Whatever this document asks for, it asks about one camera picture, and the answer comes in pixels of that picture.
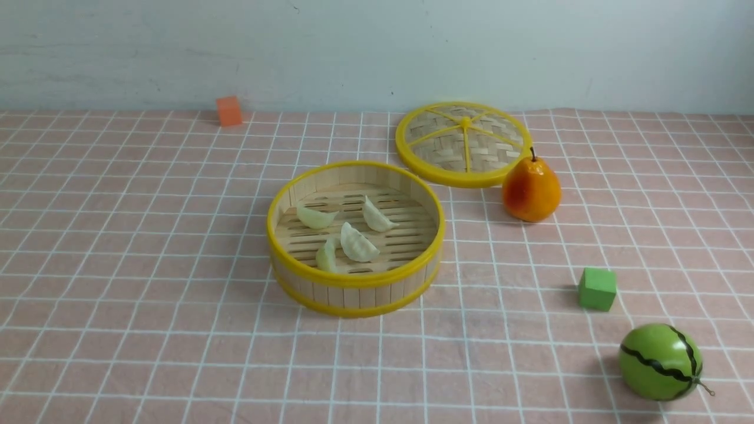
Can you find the white dumpling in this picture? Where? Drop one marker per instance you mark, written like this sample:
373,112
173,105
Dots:
374,218
356,246

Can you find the yellow bamboo steamer tray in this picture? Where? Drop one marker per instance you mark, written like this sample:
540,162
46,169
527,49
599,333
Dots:
410,254

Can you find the green dumpling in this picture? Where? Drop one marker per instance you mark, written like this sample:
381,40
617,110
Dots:
314,219
326,255

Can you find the yellow bamboo steamer lid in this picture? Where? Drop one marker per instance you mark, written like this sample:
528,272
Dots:
461,144

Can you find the orange toy pear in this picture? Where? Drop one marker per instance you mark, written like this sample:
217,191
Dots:
531,191

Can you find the orange foam cube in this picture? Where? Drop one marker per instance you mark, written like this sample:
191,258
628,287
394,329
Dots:
229,111

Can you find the green foam cube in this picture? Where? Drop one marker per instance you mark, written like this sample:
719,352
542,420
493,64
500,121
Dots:
597,289

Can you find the pink checkered tablecloth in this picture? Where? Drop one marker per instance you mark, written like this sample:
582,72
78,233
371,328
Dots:
135,286

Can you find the green toy watermelon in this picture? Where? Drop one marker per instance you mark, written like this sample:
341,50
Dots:
662,363

